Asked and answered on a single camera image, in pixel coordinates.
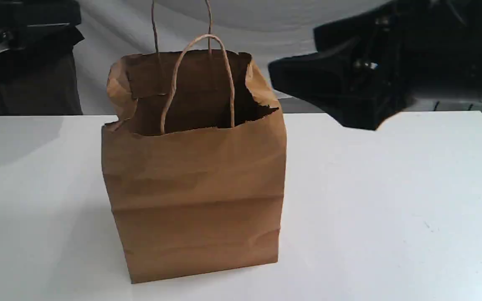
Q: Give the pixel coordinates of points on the brown paper bag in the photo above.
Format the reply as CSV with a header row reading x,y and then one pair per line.
x,y
195,165

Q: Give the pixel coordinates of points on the white backdrop cloth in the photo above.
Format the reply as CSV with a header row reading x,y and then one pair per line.
x,y
267,29

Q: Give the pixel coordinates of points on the person in white shirt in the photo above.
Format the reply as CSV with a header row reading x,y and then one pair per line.
x,y
37,65

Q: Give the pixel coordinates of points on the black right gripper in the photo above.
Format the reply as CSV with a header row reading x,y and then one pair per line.
x,y
371,66

